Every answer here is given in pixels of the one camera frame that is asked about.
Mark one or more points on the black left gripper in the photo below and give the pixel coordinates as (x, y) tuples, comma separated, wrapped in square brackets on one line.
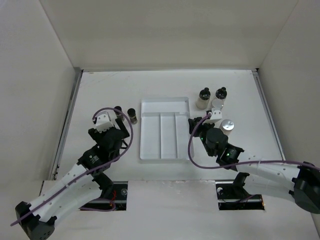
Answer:
[(97, 135)]

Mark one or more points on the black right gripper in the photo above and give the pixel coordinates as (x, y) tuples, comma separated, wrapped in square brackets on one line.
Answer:
[(192, 121)]

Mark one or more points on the grinder jar white contents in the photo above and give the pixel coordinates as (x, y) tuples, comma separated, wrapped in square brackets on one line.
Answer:
[(203, 98)]

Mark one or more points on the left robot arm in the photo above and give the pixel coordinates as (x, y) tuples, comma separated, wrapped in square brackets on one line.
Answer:
[(86, 181)]

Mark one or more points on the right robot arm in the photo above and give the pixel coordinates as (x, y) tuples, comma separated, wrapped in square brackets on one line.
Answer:
[(297, 182)]

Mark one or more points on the dark spice bottle far left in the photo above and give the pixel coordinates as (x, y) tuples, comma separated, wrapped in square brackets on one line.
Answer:
[(118, 113)]

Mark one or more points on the dark spice bottle black cap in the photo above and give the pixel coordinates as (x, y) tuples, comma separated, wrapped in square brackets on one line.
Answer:
[(132, 115)]

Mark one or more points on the white divided organizer tray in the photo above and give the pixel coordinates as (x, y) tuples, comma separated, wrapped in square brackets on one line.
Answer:
[(164, 130)]

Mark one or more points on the blue label bottle near grinders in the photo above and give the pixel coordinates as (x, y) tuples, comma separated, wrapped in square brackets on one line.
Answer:
[(217, 103)]

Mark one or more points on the blue label silver cap bottle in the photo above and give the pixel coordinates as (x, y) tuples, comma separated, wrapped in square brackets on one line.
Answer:
[(227, 126)]

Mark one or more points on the grinder jar right black top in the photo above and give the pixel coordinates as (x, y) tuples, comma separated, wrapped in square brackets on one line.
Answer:
[(221, 95)]

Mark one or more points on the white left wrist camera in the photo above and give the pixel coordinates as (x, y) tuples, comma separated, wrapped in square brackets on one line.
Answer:
[(103, 122)]

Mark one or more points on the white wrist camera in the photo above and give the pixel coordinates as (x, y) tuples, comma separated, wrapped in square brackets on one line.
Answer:
[(215, 115), (103, 122)]

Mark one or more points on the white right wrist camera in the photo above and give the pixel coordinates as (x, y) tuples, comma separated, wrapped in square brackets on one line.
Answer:
[(215, 115)]

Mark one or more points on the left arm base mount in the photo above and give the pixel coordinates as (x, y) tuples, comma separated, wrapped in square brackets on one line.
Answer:
[(115, 201)]

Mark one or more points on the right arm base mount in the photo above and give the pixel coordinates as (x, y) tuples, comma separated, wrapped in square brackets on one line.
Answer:
[(231, 195)]

